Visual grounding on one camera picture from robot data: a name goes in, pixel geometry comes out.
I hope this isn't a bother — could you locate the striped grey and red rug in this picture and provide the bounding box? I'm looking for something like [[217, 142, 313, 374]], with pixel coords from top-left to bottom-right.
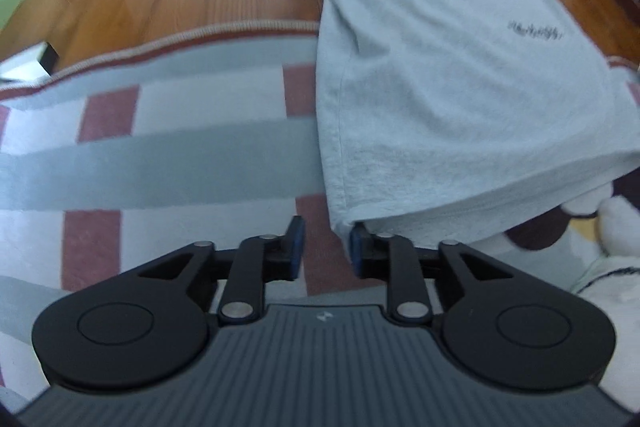
[[0, 19, 640, 410]]

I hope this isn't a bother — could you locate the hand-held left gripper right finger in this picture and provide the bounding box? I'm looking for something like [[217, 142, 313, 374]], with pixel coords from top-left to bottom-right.
[[350, 226, 514, 326]]

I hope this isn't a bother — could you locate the white flat box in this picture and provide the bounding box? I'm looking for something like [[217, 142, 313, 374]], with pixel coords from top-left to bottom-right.
[[0, 43, 62, 84]]

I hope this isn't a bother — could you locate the grey t-shirt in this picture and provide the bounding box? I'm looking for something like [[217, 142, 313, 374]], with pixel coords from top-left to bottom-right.
[[240, 0, 640, 253]]

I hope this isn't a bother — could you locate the white fluffy cloth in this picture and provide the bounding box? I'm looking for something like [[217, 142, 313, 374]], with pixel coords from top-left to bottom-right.
[[570, 187, 640, 310]]

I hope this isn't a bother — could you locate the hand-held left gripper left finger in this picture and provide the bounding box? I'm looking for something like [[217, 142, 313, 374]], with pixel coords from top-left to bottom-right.
[[136, 216, 307, 326]]

